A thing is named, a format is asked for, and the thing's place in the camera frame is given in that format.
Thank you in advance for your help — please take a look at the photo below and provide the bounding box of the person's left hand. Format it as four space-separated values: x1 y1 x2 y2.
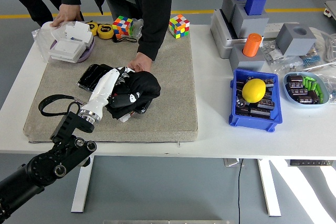
127 52 153 73

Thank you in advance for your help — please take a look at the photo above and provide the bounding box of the person's right hand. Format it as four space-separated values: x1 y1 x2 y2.
49 3 83 27

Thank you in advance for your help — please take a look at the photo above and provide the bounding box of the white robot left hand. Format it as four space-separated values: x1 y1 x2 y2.
82 66 141 116

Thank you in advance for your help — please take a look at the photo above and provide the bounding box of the glossy black panel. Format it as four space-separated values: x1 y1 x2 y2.
77 63 153 116

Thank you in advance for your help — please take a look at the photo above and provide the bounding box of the black rag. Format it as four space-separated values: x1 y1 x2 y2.
106 68 162 120

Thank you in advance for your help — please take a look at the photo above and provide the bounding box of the black table control panel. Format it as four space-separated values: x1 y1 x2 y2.
289 159 334 167

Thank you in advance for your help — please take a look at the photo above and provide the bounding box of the white folded carton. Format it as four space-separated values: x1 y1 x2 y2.
51 21 94 44

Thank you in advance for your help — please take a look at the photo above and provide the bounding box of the yellow tape measure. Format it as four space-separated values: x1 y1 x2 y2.
97 24 114 39
86 20 99 36

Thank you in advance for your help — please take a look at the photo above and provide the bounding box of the small clear plastic bag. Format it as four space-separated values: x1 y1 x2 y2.
130 18 144 39

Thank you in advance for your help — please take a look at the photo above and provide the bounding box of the white square box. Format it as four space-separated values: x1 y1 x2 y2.
48 39 87 63

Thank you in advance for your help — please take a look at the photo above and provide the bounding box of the large clear plastic bag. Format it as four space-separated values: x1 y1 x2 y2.
31 22 68 63

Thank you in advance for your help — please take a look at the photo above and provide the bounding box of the purple round dish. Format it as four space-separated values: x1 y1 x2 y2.
49 36 96 63

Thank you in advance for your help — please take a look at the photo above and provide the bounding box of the colourful puzzle cube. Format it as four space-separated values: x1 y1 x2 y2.
169 14 191 39
112 15 134 39

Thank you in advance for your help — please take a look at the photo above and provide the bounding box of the grey-brown mat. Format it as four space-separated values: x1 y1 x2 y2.
23 26 199 144

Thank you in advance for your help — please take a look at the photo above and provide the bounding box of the white table leg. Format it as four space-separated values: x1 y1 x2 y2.
70 155 95 214
257 158 282 217

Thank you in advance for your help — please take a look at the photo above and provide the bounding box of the grey holder block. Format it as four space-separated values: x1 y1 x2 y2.
229 44 266 72
231 3 270 39
221 0 249 23

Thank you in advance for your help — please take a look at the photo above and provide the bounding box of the orange cylinder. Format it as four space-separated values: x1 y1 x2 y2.
242 33 263 58

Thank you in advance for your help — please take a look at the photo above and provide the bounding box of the yellow lemon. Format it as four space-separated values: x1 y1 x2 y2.
241 78 267 103

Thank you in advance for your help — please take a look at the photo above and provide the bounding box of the blue bottle-shaped block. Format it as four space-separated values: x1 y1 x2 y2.
244 0 267 16

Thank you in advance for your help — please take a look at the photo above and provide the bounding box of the bag of metal parts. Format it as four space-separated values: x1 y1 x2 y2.
260 40 285 65

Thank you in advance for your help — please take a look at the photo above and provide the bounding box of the blue plastic bin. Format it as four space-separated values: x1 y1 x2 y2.
228 68 284 133

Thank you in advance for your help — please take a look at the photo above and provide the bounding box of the bag of small screws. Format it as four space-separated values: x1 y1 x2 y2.
274 56 305 76

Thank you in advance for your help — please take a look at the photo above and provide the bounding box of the light blue tray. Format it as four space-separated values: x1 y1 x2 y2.
282 71 330 108

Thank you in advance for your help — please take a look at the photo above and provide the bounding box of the grey block with round hole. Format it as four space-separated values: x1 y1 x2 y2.
275 23 317 57

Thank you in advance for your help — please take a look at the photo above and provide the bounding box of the bag of blue resistors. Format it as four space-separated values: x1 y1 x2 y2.
301 46 327 69

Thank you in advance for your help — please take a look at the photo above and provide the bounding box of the thin white rod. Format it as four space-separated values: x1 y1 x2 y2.
301 60 336 72

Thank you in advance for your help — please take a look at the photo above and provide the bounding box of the crumpled clear bag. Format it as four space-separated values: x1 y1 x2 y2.
314 72 336 104

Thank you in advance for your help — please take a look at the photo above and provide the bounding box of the grey cart with red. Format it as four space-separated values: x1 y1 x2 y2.
323 0 336 23

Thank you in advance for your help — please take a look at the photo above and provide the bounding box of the black strap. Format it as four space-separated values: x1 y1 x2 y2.
112 36 139 44

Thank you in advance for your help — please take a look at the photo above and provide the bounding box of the white wire connector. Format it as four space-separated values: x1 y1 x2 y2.
120 113 137 123

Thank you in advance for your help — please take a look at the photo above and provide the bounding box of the light grey enclosure box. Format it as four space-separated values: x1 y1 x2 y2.
209 8 249 59

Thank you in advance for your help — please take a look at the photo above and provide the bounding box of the grey under-table bracket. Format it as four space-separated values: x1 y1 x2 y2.
223 157 245 168

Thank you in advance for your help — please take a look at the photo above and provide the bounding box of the black power cable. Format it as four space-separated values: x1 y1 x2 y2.
237 158 244 224

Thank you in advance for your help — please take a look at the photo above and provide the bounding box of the white cable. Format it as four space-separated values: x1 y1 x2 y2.
323 33 336 63

